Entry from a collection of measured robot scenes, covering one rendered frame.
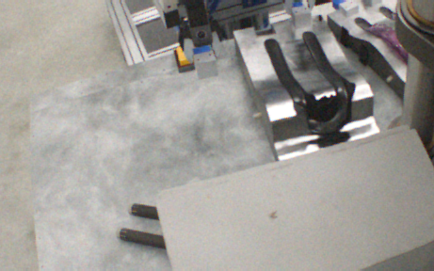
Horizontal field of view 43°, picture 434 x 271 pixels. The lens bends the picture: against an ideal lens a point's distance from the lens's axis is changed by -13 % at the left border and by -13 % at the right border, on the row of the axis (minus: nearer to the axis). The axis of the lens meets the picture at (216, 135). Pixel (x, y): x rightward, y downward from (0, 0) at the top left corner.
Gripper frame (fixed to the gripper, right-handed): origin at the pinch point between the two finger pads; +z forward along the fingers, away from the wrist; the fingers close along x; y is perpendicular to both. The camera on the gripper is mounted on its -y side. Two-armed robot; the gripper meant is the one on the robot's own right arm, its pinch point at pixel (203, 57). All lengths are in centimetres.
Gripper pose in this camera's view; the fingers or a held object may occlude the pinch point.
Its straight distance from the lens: 152.4
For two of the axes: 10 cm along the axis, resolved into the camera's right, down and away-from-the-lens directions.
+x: -9.7, 2.4, -0.5
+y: -2.2, -7.4, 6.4
